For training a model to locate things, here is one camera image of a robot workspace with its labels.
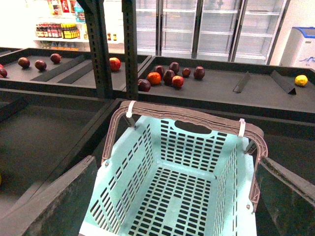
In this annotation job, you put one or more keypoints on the orange red apple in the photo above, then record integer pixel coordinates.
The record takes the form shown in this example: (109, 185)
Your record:
(154, 78)

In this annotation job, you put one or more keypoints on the black upper right tray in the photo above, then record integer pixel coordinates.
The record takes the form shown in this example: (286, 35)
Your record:
(261, 96)

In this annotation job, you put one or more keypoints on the brown basket handle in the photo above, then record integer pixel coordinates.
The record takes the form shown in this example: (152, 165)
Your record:
(252, 132)

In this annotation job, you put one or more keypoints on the bottles on white shelf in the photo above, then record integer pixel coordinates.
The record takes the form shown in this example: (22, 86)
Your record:
(62, 24)

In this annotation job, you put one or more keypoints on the yellow lemon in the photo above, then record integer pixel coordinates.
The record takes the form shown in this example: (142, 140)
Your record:
(301, 80)

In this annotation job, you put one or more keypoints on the black lower left tray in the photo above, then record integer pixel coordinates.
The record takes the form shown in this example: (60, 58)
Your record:
(42, 135)

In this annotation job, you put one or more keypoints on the glass door refrigerator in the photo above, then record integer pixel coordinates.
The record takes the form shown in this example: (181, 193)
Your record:
(223, 30)

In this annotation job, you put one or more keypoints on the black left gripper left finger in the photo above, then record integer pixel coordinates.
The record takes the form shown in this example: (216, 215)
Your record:
(58, 210)

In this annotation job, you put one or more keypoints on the light blue plastic basket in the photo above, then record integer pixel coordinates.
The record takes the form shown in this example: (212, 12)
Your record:
(164, 181)

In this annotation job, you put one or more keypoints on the black flat divider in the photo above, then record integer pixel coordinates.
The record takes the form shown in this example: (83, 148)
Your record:
(242, 83)

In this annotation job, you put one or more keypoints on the small dark red apple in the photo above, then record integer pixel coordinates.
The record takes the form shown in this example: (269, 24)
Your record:
(186, 72)

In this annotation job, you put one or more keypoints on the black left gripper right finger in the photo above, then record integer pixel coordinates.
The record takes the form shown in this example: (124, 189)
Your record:
(289, 199)

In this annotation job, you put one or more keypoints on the white zip tie left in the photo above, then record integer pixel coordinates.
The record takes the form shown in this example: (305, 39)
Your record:
(130, 107)

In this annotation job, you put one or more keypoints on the black divider strip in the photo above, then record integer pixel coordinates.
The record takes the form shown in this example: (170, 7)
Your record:
(73, 77)
(48, 75)

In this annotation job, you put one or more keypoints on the black perforated metal post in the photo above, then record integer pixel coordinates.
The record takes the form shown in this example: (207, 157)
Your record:
(95, 21)
(130, 43)

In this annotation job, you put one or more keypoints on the white zip tie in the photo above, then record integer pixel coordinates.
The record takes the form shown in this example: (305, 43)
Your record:
(130, 107)
(242, 127)

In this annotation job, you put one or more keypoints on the black triangular divider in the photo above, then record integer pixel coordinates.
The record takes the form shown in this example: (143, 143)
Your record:
(283, 83)

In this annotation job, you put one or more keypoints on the white zip tie right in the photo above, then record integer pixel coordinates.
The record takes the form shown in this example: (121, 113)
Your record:
(242, 127)

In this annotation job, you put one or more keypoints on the black tray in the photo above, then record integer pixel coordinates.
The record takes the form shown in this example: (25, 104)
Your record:
(261, 96)
(20, 79)
(42, 135)

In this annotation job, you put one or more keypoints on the red yellow apple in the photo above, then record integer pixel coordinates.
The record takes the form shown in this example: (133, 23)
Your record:
(115, 64)

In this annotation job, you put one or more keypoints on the black upper left tray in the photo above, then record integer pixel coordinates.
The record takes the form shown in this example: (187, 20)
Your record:
(20, 79)

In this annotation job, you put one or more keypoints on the white chest freezer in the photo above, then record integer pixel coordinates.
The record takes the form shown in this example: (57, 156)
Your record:
(300, 48)

